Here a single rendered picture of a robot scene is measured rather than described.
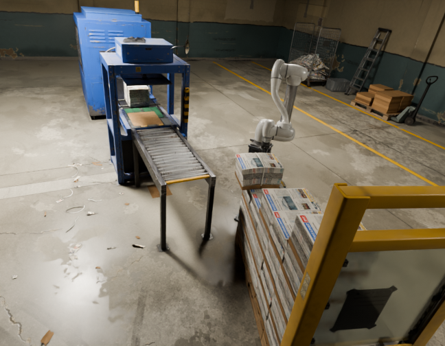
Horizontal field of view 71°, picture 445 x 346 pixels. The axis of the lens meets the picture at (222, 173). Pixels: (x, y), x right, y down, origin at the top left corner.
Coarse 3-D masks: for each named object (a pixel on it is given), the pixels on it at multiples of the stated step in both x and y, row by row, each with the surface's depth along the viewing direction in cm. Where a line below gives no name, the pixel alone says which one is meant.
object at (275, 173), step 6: (264, 156) 291; (270, 156) 292; (270, 162) 282; (276, 162) 283; (270, 168) 273; (276, 168) 274; (282, 168) 276; (270, 174) 277; (276, 174) 278; (282, 174) 280; (270, 180) 280; (276, 180) 282
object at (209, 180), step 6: (174, 126) 398; (180, 132) 383; (186, 144) 356; (192, 150) 345; (198, 156) 335; (204, 162) 324; (204, 168) 315; (210, 174) 304; (210, 180) 304; (210, 186) 307
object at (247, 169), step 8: (240, 160) 282; (248, 160) 282; (240, 168) 274; (248, 168) 270; (256, 168) 271; (240, 176) 282; (248, 176) 274; (256, 176) 275; (248, 184) 278; (256, 184) 280
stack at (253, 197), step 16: (256, 192) 280; (240, 208) 318; (256, 208) 262; (240, 224) 320; (256, 224) 262; (256, 240) 260; (240, 256) 320; (256, 256) 262; (272, 256) 222; (256, 272) 260; (272, 272) 222; (256, 288) 261; (272, 288) 220; (256, 304) 259; (256, 320) 260
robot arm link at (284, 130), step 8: (272, 80) 287; (280, 80) 286; (272, 88) 287; (272, 96) 289; (280, 104) 286; (280, 112) 289; (288, 120) 288; (280, 128) 285; (288, 128) 284; (280, 136) 287; (288, 136) 286
